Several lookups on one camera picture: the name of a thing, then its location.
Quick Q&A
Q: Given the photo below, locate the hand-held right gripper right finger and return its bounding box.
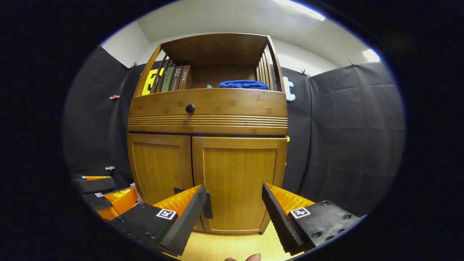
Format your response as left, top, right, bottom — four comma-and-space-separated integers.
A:
261, 183, 365, 256

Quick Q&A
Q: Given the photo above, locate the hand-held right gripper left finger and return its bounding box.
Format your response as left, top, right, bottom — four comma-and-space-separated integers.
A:
108, 184, 208, 257

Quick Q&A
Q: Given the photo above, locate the wooden shoe cabinet door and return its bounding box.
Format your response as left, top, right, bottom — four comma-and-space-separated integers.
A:
192, 136, 288, 235
127, 133, 204, 232

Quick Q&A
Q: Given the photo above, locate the wooden double-door shoe cabinet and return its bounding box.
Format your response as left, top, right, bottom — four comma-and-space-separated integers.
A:
127, 33, 289, 235

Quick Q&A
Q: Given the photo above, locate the wooden cabinet drawer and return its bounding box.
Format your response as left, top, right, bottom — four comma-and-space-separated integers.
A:
128, 88, 289, 136

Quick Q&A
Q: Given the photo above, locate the black backdrop cloth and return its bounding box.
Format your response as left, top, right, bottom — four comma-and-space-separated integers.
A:
62, 45, 406, 218

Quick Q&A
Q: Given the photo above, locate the green book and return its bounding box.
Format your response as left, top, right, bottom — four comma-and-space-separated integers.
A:
161, 66, 175, 92

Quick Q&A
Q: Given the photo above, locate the dark brown book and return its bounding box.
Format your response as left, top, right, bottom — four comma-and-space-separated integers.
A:
170, 66, 184, 91

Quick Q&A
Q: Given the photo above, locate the blue towel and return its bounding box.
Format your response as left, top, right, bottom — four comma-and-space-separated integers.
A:
218, 80, 270, 91

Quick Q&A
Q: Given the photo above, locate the reddish brown book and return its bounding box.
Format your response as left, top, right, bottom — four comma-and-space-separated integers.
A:
178, 65, 193, 90

